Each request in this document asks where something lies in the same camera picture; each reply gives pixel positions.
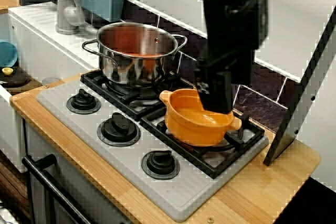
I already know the orange plastic pot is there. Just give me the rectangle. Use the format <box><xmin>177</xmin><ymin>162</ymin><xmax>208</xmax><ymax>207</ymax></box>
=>
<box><xmin>159</xmin><ymin>88</ymin><xmax>242</xmax><ymax>147</ymax></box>

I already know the black oval stove knob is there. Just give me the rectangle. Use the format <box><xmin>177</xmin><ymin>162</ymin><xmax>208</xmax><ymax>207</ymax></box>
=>
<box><xmin>97</xmin><ymin>112</ymin><xmax>141</xmax><ymax>147</ymax></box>

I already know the black round stove knob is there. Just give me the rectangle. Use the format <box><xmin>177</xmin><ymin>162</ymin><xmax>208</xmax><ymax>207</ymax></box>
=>
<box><xmin>66</xmin><ymin>89</ymin><xmax>102</xmax><ymax>115</ymax></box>
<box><xmin>141</xmin><ymin>150</ymin><xmax>181</xmax><ymax>181</ymax></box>

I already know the wooden kitchen counter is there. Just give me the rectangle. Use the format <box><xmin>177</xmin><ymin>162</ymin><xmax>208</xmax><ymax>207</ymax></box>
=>
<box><xmin>9</xmin><ymin>73</ymin><xmax>321</xmax><ymax>224</ymax></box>

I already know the white backsplash ledge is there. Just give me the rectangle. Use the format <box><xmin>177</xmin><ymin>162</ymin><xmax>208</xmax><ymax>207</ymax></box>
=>
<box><xmin>123</xmin><ymin>0</ymin><xmax>301</xmax><ymax>83</ymax></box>

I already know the brown sink bottom board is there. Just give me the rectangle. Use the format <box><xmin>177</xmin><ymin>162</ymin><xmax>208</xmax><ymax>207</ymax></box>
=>
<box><xmin>0</xmin><ymin>71</ymin><xmax>43</xmax><ymax>93</ymax></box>

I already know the black burner grate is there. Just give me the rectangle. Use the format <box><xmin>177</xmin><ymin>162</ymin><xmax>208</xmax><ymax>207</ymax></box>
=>
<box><xmin>80</xmin><ymin>68</ymin><xmax>196</xmax><ymax>122</ymax></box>
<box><xmin>140</xmin><ymin>107</ymin><xmax>266</xmax><ymax>180</ymax></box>

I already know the black lid with yellow knob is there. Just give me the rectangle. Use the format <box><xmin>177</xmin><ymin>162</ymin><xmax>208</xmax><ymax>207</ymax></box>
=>
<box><xmin>0</xmin><ymin>67</ymin><xmax>31</xmax><ymax>88</ymax></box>

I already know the white oven cabinet front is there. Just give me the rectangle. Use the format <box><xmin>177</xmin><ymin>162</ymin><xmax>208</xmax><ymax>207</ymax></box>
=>
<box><xmin>23</xmin><ymin>121</ymin><xmax>137</xmax><ymax>224</ymax></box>

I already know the black oven door handle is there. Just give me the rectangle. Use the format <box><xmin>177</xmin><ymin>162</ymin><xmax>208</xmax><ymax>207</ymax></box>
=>
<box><xmin>22</xmin><ymin>154</ymin><xmax>95</xmax><ymax>224</ymax></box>

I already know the white toy sink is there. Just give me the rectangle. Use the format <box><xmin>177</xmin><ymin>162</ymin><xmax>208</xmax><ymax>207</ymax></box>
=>
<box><xmin>0</xmin><ymin>3</ymin><xmax>106</xmax><ymax>174</ymax></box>

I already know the dark tile backsplash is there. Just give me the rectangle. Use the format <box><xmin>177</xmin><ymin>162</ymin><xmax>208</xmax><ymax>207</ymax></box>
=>
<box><xmin>86</xmin><ymin>0</ymin><xmax>302</xmax><ymax>133</ymax></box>

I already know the grey toy faucet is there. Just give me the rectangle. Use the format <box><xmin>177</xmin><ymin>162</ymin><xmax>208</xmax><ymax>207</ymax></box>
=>
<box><xmin>54</xmin><ymin>0</ymin><xmax>85</xmax><ymax>35</ymax></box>

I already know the blue round plate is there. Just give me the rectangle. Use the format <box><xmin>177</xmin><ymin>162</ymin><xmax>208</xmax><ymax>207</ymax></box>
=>
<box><xmin>0</xmin><ymin>39</ymin><xmax>19</xmax><ymax>68</ymax></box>

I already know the stainless steel pot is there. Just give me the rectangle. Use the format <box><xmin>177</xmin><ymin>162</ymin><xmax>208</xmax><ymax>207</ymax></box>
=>
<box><xmin>81</xmin><ymin>22</ymin><xmax>188</xmax><ymax>88</ymax></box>

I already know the grey toy stove panel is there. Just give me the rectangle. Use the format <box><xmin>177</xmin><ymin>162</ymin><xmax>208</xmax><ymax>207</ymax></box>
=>
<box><xmin>36</xmin><ymin>73</ymin><xmax>270</xmax><ymax>222</ymax></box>

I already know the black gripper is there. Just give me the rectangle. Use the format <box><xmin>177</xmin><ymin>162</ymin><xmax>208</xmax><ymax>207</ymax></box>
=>
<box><xmin>194</xmin><ymin>42</ymin><xmax>255</xmax><ymax>114</ymax></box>

